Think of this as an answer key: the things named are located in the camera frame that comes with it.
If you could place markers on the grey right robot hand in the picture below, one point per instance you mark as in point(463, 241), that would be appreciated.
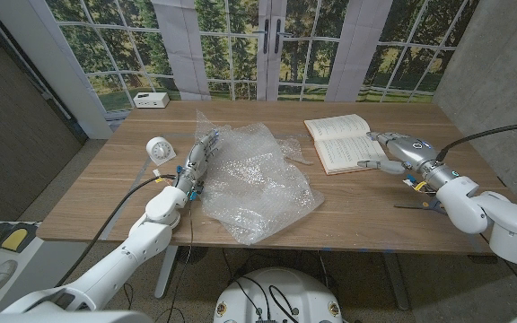
point(413, 154)

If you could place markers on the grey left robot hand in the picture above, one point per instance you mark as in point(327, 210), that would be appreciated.
point(199, 161)

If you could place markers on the large clear bubble wrap sheet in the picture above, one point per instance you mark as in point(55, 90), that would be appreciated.
point(249, 184)

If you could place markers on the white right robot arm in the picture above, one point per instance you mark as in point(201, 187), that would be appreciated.
point(465, 206)

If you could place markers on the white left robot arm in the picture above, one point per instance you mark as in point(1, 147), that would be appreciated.
point(162, 206)

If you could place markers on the open paperback book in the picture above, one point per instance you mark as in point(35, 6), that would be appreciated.
point(344, 143)

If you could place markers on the small clear bubble wrap piece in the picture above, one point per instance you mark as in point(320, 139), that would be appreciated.
point(295, 150)

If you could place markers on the white round kitchen timer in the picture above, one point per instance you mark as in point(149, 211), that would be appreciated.
point(160, 151)

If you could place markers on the white power socket box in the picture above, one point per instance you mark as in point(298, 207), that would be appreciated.
point(151, 99)

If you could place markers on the white table leg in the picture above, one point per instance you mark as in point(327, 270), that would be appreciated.
point(166, 269)

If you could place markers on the grey table leg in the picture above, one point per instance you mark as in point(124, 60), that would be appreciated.
point(395, 278)

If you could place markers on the printed forest window backdrop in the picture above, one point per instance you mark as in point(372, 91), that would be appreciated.
point(119, 45)

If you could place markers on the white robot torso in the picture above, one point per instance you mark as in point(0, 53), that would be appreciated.
point(281, 296)

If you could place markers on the dark brown door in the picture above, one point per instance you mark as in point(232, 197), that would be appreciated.
point(7, 134)

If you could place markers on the white floor mat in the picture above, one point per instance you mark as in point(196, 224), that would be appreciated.
point(27, 255)

